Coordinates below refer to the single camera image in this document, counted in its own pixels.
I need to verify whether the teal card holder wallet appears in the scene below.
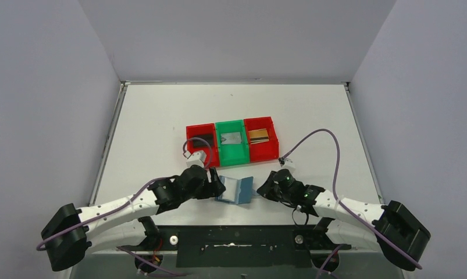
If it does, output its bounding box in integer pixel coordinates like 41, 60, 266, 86
215, 176, 258, 205

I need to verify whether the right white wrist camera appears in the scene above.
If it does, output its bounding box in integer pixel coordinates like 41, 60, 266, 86
279, 157, 296, 173

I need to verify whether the green plastic bin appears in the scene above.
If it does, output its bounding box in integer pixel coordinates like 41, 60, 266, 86
215, 120, 250, 167

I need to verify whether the gold credit card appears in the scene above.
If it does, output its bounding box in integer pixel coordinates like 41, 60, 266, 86
248, 128, 269, 144

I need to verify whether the red plastic bin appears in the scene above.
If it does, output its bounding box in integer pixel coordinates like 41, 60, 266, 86
185, 123, 220, 167
244, 117, 279, 163

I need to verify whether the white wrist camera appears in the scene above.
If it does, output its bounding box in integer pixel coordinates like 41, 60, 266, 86
279, 157, 296, 173
183, 151, 206, 168

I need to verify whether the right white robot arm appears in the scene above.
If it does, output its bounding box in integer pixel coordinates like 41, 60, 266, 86
256, 169, 431, 271

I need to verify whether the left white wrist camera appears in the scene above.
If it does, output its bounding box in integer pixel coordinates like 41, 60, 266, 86
183, 151, 206, 168

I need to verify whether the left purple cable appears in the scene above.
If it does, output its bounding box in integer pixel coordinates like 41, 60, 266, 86
35, 137, 213, 278

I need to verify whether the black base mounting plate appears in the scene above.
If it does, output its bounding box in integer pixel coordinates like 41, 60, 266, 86
128, 225, 337, 268

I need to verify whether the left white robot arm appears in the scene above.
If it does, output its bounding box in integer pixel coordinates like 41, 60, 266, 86
36, 165, 226, 271

